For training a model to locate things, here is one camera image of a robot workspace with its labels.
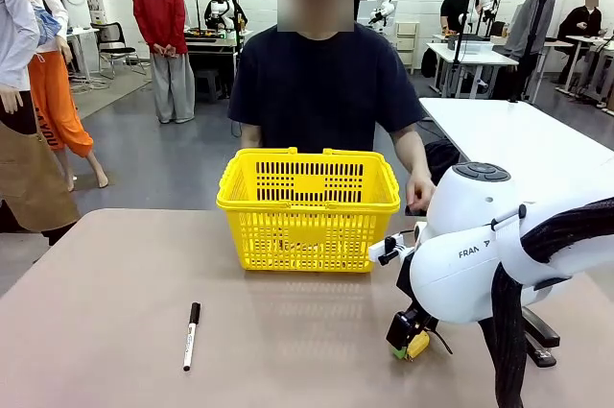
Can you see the mannequin in light blue shirt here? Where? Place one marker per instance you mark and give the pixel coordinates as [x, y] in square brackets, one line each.
[19, 91]

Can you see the black bag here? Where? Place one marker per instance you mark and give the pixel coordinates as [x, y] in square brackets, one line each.
[429, 64]

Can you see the white and black background robot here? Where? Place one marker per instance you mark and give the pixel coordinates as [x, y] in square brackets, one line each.
[220, 5]

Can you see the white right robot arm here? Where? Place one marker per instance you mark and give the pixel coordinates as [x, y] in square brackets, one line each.
[465, 264]

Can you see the white background work table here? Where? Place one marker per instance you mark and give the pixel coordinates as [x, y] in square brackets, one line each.
[470, 55]

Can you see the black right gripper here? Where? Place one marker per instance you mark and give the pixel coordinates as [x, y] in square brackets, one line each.
[404, 280]

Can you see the yellow tape measure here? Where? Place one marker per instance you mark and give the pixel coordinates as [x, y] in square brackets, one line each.
[419, 343]

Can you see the grey background work table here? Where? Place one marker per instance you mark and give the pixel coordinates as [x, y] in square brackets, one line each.
[211, 45]

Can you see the mannequin in orange pants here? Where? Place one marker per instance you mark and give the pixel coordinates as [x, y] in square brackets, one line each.
[55, 105]

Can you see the person's right forearm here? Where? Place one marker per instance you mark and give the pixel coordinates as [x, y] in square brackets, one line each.
[252, 136]

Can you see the person's left forearm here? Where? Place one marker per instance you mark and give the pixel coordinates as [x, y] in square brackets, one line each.
[410, 151]

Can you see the large white table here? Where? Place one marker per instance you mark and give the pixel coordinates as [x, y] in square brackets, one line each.
[518, 134]

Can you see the black stapler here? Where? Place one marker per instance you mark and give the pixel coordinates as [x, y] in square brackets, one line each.
[542, 345]

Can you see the person in red hoodie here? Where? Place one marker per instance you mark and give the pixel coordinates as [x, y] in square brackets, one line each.
[160, 19]

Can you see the dark grey step stool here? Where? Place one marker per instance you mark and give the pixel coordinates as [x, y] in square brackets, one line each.
[208, 84]

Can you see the black camera stand pole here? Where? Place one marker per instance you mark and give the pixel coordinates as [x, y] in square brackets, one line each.
[530, 43]

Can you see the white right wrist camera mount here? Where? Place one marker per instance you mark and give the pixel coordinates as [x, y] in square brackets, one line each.
[391, 247]

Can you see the white drawer cabinet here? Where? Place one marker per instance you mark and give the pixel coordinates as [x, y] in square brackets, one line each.
[406, 48]

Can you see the person in grey sweater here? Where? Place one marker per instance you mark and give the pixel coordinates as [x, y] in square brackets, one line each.
[527, 24]

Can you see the thin black stand pole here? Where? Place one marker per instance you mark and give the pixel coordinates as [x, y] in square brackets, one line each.
[459, 48]

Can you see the seated person in black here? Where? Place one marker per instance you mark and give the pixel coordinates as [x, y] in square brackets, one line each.
[578, 26]

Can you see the person in navy t-shirt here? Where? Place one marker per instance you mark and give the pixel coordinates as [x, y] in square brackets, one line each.
[319, 86]

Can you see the person's left hand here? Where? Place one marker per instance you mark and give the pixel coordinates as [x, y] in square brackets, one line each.
[419, 192]

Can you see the standing person in black shirt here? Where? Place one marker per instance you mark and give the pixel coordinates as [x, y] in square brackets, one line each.
[455, 7]

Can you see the black office chair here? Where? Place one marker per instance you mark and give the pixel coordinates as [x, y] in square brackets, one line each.
[112, 40]

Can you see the white marker with black cap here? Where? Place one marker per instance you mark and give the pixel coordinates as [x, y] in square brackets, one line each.
[191, 338]

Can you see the yellow plastic shopping basket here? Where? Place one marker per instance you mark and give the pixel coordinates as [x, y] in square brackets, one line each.
[307, 240]

